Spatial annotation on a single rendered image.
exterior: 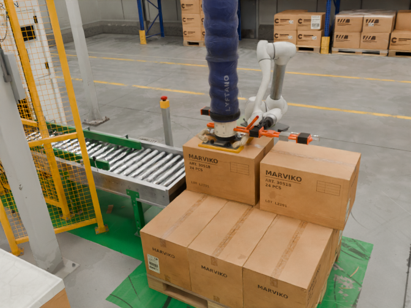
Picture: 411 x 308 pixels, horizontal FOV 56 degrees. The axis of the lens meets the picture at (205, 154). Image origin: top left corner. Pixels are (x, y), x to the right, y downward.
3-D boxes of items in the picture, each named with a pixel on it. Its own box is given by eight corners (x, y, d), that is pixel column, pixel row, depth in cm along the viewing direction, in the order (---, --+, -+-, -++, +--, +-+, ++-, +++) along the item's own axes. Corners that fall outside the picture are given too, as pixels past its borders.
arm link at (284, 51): (260, 110, 375) (283, 107, 377) (265, 121, 364) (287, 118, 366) (269, 38, 319) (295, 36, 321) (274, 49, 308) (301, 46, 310)
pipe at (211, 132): (199, 141, 296) (198, 134, 294) (214, 129, 315) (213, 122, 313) (239, 148, 281) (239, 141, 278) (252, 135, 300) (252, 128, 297)
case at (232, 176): (186, 189, 318) (181, 145, 300) (210, 167, 348) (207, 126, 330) (254, 206, 290) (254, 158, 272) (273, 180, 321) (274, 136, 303)
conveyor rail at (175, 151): (44, 135, 475) (40, 120, 467) (47, 133, 479) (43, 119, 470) (207, 173, 367) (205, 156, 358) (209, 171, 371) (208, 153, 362)
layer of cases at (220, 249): (146, 273, 291) (139, 230, 273) (211, 204, 367) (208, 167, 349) (303, 337, 235) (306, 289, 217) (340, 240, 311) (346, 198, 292)
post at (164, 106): (169, 187, 426) (159, 101, 380) (173, 184, 431) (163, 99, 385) (175, 189, 422) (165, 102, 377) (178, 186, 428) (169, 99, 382)
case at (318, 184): (259, 209, 287) (259, 162, 269) (278, 183, 318) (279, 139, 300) (343, 231, 259) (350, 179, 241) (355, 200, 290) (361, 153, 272)
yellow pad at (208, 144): (197, 146, 296) (197, 140, 294) (203, 141, 304) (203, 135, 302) (238, 153, 281) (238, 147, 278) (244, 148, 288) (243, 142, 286)
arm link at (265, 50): (259, 58, 310) (276, 56, 311) (255, 37, 314) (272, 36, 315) (256, 65, 322) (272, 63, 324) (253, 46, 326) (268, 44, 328)
